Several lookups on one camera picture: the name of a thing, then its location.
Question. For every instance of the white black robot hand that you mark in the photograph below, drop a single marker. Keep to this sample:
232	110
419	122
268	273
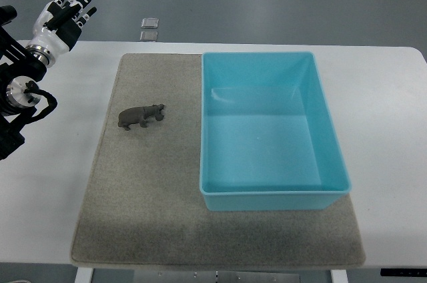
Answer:
58	28

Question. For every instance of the brown toy hippo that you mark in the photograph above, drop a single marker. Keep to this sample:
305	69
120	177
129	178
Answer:
140	115

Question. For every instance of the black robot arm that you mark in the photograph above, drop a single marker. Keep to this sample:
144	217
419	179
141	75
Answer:
22	100

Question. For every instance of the blue plastic box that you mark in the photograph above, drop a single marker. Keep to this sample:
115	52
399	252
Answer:
267	137

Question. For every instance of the lower floor socket plate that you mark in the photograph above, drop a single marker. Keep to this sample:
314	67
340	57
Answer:
148	36

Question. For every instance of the floor socket plate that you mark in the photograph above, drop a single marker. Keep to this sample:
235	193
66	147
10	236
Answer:
148	36
149	23

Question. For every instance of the upper floor socket plate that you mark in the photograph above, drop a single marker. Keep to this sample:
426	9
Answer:
149	23

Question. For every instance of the grey felt mat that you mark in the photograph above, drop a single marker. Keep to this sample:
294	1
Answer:
143	206

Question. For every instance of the black table control panel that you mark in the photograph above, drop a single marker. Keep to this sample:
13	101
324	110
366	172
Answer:
404	272

